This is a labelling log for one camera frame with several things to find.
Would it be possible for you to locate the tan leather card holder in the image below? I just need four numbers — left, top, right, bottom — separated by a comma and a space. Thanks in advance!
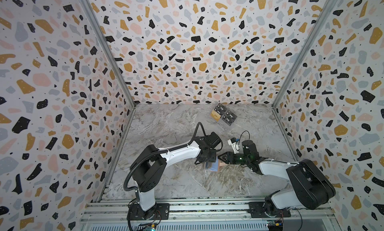
205, 158, 227, 172

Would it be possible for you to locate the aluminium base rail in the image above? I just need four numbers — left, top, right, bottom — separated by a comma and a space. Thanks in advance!
80, 197, 341, 231

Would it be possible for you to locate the black vip card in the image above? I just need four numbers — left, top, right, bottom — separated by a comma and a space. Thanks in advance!
223, 111, 237, 126
215, 103, 228, 116

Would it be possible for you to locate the clear acrylic card display stand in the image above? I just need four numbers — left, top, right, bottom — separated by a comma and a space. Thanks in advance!
213, 105, 238, 126

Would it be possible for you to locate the black VIP card right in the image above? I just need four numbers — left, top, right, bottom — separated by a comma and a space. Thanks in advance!
223, 111, 237, 126

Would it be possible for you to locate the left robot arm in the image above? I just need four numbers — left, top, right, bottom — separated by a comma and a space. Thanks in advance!
123, 132, 223, 219

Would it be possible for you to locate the black VIP card left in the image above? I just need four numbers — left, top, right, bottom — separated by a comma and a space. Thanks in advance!
215, 103, 228, 116

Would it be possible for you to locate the gold VIP card left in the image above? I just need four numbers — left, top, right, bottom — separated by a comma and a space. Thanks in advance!
210, 110, 222, 122

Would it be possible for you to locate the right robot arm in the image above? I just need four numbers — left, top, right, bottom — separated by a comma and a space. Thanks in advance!
218, 140, 336, 217

